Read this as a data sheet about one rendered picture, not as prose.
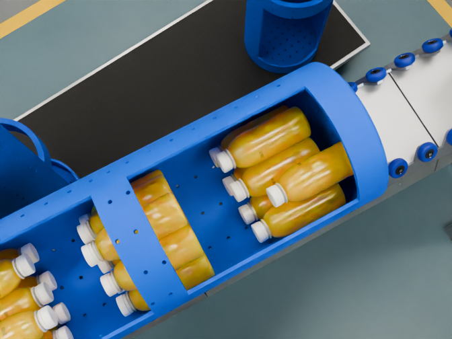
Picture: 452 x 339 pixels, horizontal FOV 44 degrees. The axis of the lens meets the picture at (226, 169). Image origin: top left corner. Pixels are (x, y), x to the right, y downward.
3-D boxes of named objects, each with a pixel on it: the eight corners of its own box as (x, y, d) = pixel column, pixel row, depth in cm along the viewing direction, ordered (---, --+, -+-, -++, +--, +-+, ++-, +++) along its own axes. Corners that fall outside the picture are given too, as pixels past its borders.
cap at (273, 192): (286, 205, 101) (278, 210, 101) (280, 200, 105) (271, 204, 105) (278, 186, 100) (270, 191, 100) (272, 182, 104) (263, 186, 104)
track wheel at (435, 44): (448, 46, 124) (446, 38, 123) (431, 54, 124) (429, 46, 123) (435, 44, 128) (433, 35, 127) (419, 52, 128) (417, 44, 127)
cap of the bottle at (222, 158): (227, 162, 108) (219, 167, 108) (220, 146, 106) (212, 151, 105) (235, 172, 105) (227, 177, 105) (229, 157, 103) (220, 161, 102)
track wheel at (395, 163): (408, 157, 116) (403, 153, 118) (390, 167, 116) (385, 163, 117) (410, 173, 119) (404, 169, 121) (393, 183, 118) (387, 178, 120)
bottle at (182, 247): (208, 261, 100) (124, 307, 98) (197, 240, 105) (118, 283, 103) (195, 235, 96) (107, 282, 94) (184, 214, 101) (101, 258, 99)
